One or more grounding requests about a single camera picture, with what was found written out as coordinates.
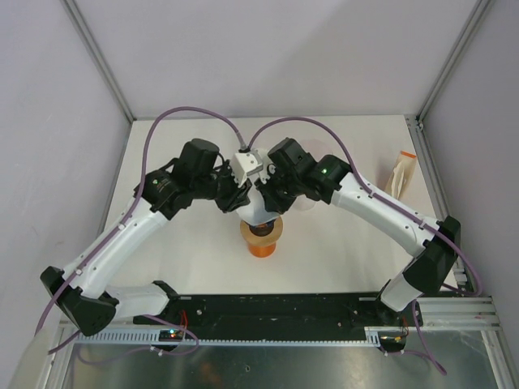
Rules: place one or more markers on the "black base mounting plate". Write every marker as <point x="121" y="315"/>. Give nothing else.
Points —
<point x="300" y="316"/>

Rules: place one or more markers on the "orange glass carafe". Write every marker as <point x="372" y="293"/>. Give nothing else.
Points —
<point x="262" y="251"/>

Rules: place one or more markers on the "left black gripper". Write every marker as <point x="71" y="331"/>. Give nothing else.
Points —
<point x="238" y="196"/>

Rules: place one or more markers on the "white paper coffee filters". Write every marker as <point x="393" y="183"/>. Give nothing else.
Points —
<point x="401" y="175"/>

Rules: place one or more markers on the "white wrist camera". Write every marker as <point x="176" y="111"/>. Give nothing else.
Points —
<point x="246" y="164"/>
<point x="268" y="169"/>

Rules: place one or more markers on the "white slotted cable duct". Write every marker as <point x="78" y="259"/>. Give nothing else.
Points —
<point x="159" y="336"/>

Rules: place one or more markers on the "single white paper filter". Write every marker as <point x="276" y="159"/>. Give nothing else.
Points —
<point x="254" y="213"/>

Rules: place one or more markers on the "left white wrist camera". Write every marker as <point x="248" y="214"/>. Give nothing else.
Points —
<point x="246" y="164"/>

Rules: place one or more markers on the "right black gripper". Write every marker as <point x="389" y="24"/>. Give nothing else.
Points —
<point x="274" y="204"/>

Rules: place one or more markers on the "clear glass carafe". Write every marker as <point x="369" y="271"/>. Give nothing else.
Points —
<point x="304" y="205"/>

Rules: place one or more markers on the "pink glass dripper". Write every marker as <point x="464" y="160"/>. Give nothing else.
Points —
<point x="316" y="146"/>

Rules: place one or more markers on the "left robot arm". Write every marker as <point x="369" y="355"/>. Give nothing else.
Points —
<point x="82" y="291"/>

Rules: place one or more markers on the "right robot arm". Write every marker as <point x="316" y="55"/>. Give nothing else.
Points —
<point x="429" y="242"/>

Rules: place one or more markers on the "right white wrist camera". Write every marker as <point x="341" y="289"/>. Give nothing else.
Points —
<point x="268" y="169"/>

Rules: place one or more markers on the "aluminium frame rail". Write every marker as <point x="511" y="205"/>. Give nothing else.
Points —
<point x="459" y="314"/>

